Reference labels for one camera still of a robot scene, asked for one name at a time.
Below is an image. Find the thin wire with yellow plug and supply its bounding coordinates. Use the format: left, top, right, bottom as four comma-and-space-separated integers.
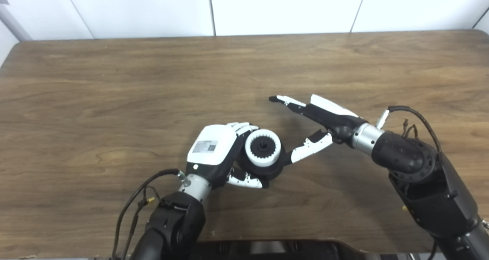
122, 187, 161, 260

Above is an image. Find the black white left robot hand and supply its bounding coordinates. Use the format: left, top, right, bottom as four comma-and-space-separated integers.
185, 122, 270, 189

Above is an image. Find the thin black looped wire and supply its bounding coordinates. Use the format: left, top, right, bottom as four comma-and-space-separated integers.
401, 119, 421, 139

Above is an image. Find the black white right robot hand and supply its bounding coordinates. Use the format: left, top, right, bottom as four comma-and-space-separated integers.
269, 94, 369, 164

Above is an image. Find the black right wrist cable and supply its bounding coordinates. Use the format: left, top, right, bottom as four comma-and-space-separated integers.
376, 105, 444, 153

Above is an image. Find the black robot torso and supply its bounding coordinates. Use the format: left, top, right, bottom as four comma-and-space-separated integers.
195, 239, 382, 260

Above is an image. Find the round black stepped part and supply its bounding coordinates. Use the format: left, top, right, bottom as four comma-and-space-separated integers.
235, 132, 287, 180

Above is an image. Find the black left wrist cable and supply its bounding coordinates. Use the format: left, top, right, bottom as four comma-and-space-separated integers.
112, 169, 189, 260

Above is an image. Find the white toothed ring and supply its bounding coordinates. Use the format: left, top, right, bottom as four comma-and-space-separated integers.
244, 129, 282, 167

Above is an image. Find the grey wall corner post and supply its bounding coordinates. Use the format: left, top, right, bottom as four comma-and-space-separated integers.
0, 0, 33, 42

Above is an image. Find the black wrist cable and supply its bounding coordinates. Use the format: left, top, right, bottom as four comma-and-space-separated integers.
376, 105, 444, 153
112, 169, 189, 260

